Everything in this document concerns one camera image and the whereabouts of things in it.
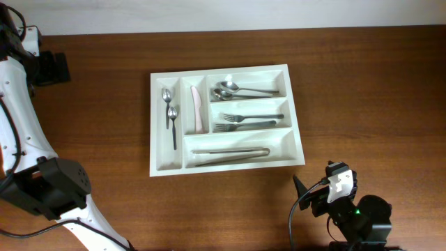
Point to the steel spoon plain handle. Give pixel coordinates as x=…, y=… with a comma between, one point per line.
x=167, y=97

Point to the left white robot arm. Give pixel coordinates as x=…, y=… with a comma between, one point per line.
x=34, y=178

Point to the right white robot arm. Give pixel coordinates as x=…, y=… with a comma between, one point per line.
x=365, y=225

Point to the steel tongs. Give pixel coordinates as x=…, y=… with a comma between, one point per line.
x=231, y=155

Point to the steel fork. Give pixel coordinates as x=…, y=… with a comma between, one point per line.
x=240, y=118
x=232, y=127

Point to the pink plastic knife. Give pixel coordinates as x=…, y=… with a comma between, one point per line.
x=197, y=104

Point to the steel spoon patterned handle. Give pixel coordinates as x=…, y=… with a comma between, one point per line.
x=173, y=114

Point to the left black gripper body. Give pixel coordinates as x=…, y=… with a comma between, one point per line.
x=46, y=71

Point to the white cutlery tray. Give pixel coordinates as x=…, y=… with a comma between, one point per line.
x=283, y=140

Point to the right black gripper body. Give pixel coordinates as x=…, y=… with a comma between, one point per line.
x=318, y=197

